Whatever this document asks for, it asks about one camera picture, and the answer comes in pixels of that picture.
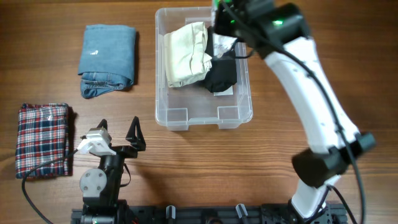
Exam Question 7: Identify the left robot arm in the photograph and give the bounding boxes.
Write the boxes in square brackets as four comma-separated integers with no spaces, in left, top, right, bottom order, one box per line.
[71,116,146,224]

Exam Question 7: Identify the white printed t-shirt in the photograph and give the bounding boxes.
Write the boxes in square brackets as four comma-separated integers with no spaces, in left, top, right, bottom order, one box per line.
[211,0,239,59]

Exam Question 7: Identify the red plaid shirt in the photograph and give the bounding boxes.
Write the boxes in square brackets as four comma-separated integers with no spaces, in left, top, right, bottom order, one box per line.
[15,103,70,179]

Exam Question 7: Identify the blue denim jeans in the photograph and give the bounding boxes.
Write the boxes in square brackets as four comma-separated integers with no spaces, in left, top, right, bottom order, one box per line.
[78,24,136,99]

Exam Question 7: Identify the white label in bin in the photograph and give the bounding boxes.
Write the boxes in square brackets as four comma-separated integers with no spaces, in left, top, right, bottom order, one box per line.
[214,86,234,96]

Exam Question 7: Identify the black garment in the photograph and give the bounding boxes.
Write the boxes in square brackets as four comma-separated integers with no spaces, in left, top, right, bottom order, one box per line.
[199,27,237,93]

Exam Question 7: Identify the cream cloth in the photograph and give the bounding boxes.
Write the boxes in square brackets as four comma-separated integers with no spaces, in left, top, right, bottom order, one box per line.
[164,22,212,88]

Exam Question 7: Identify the black cable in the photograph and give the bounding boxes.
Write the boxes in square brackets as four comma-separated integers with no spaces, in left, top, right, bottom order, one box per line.
[219,0,367,224]
[21,148,79,224]

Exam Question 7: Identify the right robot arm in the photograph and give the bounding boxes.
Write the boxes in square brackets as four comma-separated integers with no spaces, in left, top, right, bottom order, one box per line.
[213,1,376,223]

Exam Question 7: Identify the left black cable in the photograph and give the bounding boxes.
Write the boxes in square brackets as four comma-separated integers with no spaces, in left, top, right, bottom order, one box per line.
[21,148,79,224]

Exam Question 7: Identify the clear plastic storage bin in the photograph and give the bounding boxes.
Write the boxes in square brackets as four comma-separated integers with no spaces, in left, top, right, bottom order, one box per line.
[155,7,253,131]

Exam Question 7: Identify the right black cable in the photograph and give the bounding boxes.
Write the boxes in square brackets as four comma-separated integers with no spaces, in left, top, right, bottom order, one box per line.
[219,0,367,224]

